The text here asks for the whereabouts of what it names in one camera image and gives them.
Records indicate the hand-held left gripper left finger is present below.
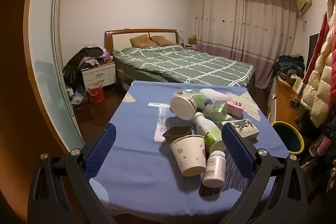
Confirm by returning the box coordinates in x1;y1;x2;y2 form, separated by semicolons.
28;123;117;224

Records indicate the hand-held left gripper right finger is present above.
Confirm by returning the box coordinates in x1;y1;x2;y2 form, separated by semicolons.
221;123;309;224

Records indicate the pink carton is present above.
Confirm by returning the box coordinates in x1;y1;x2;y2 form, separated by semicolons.
226;100;245;117

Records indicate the dotted white paper cup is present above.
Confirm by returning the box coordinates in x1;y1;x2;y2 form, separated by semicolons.
170;134;206;177

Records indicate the yellow rimmed blue bin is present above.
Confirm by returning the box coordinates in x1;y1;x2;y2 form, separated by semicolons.
271;121;305;154

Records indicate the black white floral box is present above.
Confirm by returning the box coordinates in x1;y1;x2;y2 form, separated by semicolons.
222;119;260;140

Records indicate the white pill bottle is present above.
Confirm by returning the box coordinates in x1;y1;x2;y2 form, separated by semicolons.
202;150;227;188

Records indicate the white green plastic bottle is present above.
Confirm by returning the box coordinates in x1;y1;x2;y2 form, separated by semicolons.
193;112;226;155

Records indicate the blue star tablecloth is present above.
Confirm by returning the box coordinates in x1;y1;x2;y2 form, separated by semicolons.
89;80;289;216

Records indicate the red bucket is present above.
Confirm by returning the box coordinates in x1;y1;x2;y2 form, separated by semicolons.
87;83;104;104

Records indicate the crumpled plastic bag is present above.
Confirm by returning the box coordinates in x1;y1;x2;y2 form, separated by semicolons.
67;88;88;106

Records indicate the clear plastic bag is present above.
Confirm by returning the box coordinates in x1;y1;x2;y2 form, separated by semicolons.
199;88;233;102

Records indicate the green white packet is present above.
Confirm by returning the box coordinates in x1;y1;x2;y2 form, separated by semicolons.
194;93;208;107

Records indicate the brown plastic tray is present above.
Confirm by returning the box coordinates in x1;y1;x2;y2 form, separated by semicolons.
162;126;193;144

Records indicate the white nightstand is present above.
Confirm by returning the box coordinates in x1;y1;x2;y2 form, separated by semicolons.
80;61;117;92

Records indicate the large white paper tub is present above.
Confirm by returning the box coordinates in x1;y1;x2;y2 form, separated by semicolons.
170;94;198;120

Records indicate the wooden desk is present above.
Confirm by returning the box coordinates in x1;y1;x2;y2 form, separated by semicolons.
268;76;302;130

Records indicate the green white box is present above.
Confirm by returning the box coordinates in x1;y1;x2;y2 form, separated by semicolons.
293;80;305;94

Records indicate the dark clothes pile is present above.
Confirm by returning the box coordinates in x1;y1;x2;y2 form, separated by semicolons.
63;47;113;88

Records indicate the mixed clothes pile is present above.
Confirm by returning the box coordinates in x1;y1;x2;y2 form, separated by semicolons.
272;55;305;80

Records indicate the green checked duvet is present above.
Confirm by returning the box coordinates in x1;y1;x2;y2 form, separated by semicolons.
112;46;255;85

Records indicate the cream puffer jacket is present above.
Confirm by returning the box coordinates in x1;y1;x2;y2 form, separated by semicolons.
301;25;336;127

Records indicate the glass sliding wardrobe door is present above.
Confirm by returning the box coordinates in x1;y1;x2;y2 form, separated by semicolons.
25;0;84;153

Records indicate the wooden bed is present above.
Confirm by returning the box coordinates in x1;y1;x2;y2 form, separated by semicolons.
104;29;255;89

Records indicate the brown pillow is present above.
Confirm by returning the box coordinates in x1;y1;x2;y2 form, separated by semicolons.
130;34;158;47
151;35;174;46

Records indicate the beige purple curtain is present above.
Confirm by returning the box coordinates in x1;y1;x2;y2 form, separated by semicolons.
194;0;298;89

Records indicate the black television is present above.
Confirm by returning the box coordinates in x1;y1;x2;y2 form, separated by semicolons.
306;33;320;71

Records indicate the red dotted jacket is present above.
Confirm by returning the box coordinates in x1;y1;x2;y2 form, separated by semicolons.
330;30;336;98

